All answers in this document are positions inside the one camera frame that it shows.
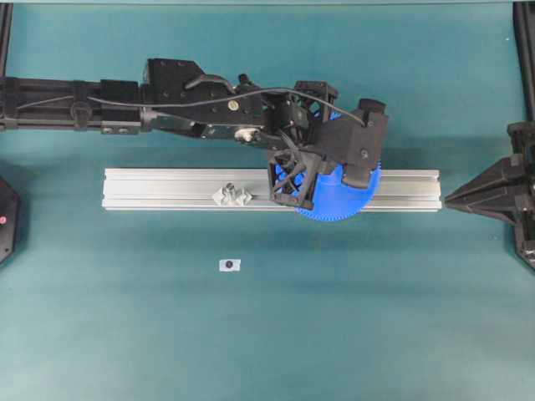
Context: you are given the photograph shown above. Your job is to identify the black camera cable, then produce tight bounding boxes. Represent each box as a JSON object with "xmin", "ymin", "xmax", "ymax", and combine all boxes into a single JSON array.
[{"xmin": 12, "ymin": 85, "xmax": 367, "ymax": 126}]

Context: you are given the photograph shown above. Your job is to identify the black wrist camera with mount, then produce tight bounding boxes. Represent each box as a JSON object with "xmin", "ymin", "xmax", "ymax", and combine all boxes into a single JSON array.
[{"xmin": 311, "ymin": 99, "xmax": 388, "ymax": 189}]

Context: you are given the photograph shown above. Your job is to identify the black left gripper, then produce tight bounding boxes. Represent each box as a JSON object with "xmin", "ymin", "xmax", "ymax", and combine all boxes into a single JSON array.
[{"xmin": 261, "ymin": 81, "xmax": 338, "ymax": 211}]

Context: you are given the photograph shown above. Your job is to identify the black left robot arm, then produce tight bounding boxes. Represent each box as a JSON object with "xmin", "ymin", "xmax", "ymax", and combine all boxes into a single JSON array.
[{"xmin": 1, "ymin": 58, "xmax": 338, "ymax": 209}]

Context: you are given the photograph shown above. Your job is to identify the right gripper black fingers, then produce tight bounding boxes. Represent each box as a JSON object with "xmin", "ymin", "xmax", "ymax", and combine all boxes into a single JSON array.
[{"xmin": 444, "ymin": 154, "xmax": 522, "ymax": 226}]

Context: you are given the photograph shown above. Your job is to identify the silver aluminium extrusion rail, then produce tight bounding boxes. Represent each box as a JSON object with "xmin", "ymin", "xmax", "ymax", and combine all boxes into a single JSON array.
[{"xmin": 102, "ymin": 168, "xmax": 442, "ymax": 212}]

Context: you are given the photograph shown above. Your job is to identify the large blue plastic gear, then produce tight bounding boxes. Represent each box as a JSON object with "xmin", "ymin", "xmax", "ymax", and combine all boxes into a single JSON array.
[{"xmin": 291, "ymin": 109, "xmax": 384, "ymax": 224}]

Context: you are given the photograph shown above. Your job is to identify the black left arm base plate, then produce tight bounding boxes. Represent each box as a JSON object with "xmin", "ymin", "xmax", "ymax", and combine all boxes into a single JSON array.
[{"xmin": 0, "ymin": 178, "xmax": 20, "ymax": 262}]

